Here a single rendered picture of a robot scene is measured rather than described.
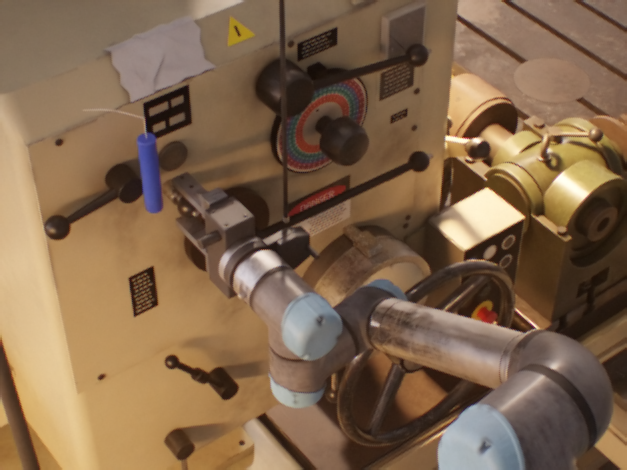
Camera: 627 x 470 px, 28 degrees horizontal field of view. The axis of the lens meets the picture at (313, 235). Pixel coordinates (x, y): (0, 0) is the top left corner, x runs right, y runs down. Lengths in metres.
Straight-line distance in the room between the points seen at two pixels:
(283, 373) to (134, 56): 0.47
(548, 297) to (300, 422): 0.67
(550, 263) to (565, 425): 1.14
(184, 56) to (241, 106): 0.13
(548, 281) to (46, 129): 1.21
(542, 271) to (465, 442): 1.21
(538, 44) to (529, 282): 0.95
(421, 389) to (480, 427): 1.60
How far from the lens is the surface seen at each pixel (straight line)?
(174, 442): 2.16
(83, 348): 1.91
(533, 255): 2.51
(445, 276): 1.94
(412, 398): 2.91
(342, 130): 1.84
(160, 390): 2.08
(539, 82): 3.20
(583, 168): 2.48
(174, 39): 1.72
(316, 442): 2.82
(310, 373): 1.64
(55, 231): 1.67
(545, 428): 1.36
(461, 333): 1.56
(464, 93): 2.63
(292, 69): 1.76
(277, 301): 1.58
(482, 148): 2.17
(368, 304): 1.69
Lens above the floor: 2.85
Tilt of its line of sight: 43 degrees down
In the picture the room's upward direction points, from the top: straight up
